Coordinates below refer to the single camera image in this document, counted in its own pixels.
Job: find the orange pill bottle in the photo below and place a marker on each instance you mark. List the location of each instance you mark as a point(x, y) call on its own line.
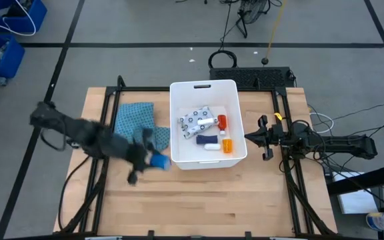
point(227, 146)

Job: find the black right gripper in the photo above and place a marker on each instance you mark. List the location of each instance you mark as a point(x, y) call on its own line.
point(277, 138)

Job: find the teal patterned cloth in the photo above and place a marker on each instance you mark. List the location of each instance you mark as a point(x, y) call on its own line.
point(133, 116)

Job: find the white cardboard box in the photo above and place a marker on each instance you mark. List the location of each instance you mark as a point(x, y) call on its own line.
point(355, 200)

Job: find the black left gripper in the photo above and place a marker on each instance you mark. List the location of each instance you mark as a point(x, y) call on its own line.
point(137, 155)

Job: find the white plastic-wrapped gauze roll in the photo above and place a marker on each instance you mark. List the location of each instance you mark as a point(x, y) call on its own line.
point(212, 146)

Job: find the white perforated plastic basket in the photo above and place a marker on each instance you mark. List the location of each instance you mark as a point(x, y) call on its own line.
point(208, 93)

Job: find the silver aluminium strip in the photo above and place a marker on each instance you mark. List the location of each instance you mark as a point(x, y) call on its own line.
point(103, 238)
point(288, 238)

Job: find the navy bandage roll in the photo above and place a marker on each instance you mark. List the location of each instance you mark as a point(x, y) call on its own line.
point(207, 139)

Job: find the black flat table bracket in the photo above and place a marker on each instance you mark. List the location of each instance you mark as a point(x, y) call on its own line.
point(248, 234)
point(150, 234)

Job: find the blue bandage roll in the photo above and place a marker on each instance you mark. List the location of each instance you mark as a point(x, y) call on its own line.
point(161, 162)

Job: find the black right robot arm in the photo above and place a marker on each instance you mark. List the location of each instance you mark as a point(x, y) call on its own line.
point(338, 145)

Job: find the red bottle with white cap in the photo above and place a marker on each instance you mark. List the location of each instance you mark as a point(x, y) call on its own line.
point(222, 121)

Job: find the black metal table frame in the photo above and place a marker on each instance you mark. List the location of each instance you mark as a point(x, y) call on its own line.
point(138, 89)

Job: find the small white cylinder tube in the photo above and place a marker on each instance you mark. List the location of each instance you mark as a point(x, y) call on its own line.
point(205, 121)

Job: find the blue storage bin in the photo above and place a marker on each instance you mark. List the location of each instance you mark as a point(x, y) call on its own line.
point(12, 63)
point(28, 20)

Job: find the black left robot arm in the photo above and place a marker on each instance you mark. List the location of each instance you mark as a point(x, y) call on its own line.
point(78, 131)

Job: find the white wipes canister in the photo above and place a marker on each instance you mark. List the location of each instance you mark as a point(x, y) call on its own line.
point(377, 221)

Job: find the white circle-print package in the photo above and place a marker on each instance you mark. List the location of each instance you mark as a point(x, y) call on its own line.
point(188, 123)

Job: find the black perforated panel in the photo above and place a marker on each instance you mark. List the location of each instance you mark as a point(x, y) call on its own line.
point(245, 77)

